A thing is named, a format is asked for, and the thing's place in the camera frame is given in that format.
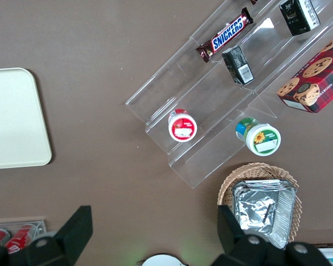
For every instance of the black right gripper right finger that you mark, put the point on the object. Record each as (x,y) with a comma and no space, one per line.
(238,249)

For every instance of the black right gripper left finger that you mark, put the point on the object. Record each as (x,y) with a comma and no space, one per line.
(61,246)

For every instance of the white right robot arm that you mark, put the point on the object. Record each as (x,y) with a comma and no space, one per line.
(163,261)

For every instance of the foil wrapped sandwich pack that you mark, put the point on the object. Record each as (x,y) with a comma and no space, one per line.
(255,210)
(266,183)

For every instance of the light tan wicker basket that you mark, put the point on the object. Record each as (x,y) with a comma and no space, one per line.
(255,170)

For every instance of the cream plastic tray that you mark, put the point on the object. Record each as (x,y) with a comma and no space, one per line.
(14,119)

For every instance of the clear acrylic bottle rack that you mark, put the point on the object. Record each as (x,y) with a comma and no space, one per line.
(41,225)

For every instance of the green lid white cup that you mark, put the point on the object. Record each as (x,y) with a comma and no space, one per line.
(262,138)

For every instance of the red lid white cup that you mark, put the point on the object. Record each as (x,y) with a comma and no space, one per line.
(182,128)

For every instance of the clear acrylic stepped stand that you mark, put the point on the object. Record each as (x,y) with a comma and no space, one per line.
(269,36)
(161,91)

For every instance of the red tartan cookie box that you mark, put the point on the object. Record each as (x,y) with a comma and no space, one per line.
(313,83)

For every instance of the small black carton box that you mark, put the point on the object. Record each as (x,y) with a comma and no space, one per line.
(238,66)
(299,16)

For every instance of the Snickers chocolate bar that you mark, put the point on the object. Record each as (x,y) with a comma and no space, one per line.
(254,1)
(224,34)

